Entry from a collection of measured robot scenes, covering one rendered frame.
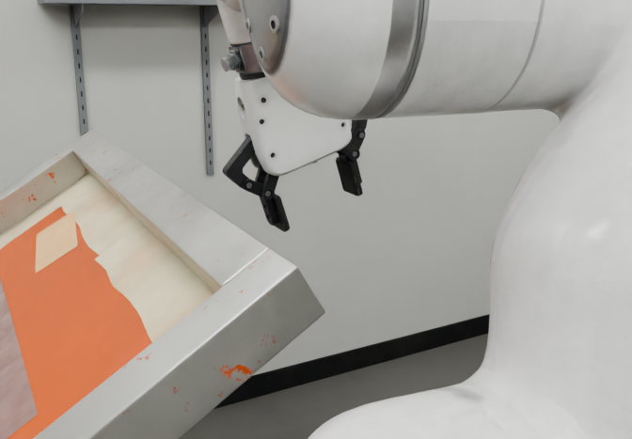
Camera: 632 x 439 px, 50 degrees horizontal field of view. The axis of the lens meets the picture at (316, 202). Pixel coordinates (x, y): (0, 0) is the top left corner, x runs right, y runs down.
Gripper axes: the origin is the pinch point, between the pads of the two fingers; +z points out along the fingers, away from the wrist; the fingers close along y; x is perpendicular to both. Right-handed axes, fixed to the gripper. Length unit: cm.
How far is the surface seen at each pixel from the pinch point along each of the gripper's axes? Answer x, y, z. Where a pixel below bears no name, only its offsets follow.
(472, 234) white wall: 200, 167, 145
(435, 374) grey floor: 176, 112, 190
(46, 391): -15.1, -30.3, -2.5
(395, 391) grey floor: 173, 87, 182
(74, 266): 1.6, -24.6, -3.9
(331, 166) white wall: 200, 98, 77
